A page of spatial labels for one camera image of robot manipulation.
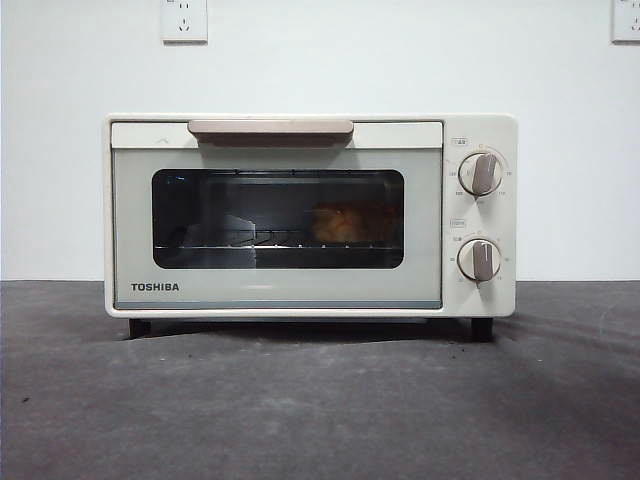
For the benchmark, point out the golden brown bread roll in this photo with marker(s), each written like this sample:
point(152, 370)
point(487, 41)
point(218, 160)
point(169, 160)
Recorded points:
point(340, 225)

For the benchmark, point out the taupe and white oven knob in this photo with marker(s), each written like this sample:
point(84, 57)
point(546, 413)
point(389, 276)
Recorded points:
point(481, 260)
point(482, 174)

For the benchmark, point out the dark grey table cloth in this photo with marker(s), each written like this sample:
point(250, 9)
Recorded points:
point(300, 425)

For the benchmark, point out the white wall socket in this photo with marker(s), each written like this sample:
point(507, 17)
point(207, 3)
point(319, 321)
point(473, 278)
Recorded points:
point(627, 22)
point(184, 22)

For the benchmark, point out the white Toshiba toaster oven body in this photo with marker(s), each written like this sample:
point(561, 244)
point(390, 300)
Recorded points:
point(450, 300)

